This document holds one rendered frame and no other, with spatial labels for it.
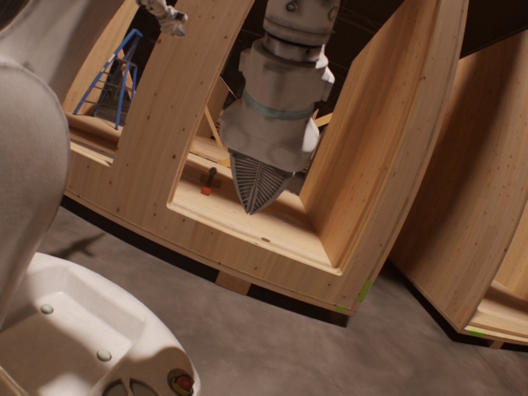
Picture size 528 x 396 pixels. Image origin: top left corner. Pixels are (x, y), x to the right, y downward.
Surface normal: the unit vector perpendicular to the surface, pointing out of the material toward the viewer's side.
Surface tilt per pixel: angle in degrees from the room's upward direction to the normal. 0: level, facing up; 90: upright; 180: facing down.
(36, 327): 0
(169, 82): 90
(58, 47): 90
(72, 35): 90
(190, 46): 90
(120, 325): 69
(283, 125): 126
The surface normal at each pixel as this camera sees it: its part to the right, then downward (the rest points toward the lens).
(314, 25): 0.18, 0.81
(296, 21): -0.24, 0.74
